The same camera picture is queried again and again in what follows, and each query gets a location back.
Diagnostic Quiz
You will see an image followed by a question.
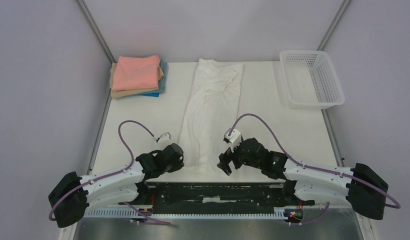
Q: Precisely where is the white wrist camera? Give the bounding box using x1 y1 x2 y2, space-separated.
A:
223 128 242 146
155 132 172 144

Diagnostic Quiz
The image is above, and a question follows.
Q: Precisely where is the aluminium frame rail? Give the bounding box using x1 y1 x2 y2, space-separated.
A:
316 0 353 51
75 0 116 64

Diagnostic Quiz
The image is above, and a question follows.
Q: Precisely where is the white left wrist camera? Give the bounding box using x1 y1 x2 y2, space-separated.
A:
155 132 172 144

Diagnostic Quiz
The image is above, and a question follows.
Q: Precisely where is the beige folded t shirt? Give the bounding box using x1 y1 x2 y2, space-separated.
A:
109 63 164 99

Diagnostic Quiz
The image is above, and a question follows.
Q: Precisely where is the aluminium frame rail right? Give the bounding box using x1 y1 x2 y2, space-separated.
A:
316 0 353 51

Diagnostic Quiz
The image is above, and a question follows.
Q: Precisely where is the aluminium frame rail left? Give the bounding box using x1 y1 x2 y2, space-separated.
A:
75 0 116 64

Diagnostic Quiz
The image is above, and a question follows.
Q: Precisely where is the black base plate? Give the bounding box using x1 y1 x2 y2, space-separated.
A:
125 181 316 216

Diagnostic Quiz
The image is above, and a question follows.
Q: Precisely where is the white t shirt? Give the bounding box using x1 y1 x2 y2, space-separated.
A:
178 58 245 174

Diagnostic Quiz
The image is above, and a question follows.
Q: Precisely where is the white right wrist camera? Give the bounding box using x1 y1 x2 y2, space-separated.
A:
223 128 242 146

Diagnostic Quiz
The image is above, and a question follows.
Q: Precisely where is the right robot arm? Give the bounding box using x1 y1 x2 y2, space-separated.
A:
217 138 389 220

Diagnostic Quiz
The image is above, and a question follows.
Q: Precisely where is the white plastic basket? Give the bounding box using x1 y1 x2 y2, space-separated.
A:
279 50 345 110

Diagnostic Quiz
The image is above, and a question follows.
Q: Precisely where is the white cable duct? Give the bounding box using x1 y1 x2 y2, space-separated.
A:
84 207 288 221

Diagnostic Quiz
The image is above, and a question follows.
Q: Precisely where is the blue folded t shirt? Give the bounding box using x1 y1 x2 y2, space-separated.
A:
140 59 168 98

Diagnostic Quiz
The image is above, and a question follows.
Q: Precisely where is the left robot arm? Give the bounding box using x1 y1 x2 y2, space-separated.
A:
48 143 184 228

